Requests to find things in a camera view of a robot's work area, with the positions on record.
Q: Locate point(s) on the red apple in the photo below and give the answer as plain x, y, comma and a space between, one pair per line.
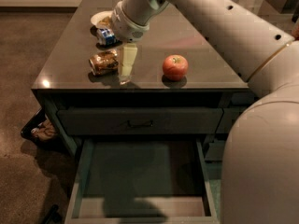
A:
175, 67

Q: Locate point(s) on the white paper bowl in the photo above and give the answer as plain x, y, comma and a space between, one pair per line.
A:
97, 16

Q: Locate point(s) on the top right drawer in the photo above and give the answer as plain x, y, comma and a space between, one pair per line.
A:
229, 116

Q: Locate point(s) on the blue soda can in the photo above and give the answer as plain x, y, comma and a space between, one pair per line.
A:
106, 37

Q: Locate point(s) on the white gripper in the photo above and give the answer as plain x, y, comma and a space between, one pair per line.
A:
127, 27

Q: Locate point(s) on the closed top left drawer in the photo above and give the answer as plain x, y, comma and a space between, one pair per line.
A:
127, 121

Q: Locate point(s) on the open middle drawer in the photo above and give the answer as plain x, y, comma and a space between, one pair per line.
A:
155, 182

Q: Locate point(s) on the black bin with trash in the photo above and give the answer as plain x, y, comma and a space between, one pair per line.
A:
39, 129

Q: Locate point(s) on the black object on floor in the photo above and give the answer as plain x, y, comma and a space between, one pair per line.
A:
52, 217

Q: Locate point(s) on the middle right drawer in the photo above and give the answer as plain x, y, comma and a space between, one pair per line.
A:
215, 151

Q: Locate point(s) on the orange soda can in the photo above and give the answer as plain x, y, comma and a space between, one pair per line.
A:
104, 62

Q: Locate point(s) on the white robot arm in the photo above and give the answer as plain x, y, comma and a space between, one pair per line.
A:
260, 166

